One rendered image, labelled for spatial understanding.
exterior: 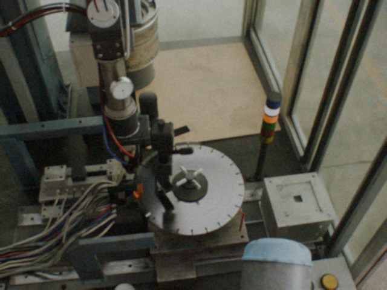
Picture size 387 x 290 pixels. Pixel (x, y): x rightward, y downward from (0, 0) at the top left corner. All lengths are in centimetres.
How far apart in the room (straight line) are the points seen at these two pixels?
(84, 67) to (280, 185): 73
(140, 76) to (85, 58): 88
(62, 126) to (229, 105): 75
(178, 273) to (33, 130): 63
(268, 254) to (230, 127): 106
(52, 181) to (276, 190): 73
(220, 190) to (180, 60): 90
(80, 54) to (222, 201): 60
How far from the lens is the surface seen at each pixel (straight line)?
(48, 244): 135
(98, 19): 81
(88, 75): 97
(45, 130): 136
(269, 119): 129
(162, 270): 128
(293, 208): 132
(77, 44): 92
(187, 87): 185
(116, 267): 137
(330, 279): 123
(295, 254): 70
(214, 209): 122
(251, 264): 70
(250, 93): 184
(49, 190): 147
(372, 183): 107
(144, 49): 169
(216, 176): 129
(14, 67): 153
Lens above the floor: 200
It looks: 50 degrees down
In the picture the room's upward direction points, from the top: straight up
